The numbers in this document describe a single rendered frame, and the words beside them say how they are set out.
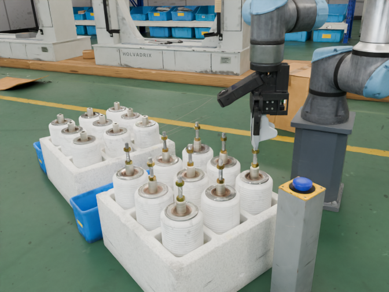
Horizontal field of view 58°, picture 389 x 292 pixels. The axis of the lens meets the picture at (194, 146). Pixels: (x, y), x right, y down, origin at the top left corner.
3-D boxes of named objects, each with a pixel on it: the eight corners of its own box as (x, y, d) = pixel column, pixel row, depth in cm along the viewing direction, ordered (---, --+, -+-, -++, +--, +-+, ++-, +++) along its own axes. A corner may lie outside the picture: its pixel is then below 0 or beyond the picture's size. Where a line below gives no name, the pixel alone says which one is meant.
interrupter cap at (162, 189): (131, 195, 86) (131, 193, 85) (149, 181, 92) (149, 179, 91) (157, 203, 82) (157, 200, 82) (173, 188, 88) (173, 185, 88)
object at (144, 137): (153, 159, 144) (150, 117, 137) (166, 167, 137) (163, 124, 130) (132, 166, 139) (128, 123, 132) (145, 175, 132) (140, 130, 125)
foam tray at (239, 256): (202, 199, 129) (201, 154, 121) (289, 255, 100) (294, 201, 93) (103, 244, 107) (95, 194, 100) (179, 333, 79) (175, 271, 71)
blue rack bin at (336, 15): (319, 19, 518) (320, 4, 510) (347, 19, 502) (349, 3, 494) (313, 22, 477) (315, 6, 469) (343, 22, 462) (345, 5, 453)
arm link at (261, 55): (251, 46, 74) (248, 40, 82) (250, 67, 76) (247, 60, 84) (287, 45, 74) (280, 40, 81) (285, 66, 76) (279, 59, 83)
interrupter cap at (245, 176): (262, 170, 96) (262, 167, 95) (273, 183, 89) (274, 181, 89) (235, 173, 94) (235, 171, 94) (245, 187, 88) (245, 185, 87)
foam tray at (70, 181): (131, 152, 168) (127, 116, 161) (177, 183, 139) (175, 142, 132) (47, 178, 147) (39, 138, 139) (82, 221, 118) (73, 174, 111)
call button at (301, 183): (299, 182, 77) (300, 174, 76) (315, 189, 74) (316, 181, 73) (287, 189, 75) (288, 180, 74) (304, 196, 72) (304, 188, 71)
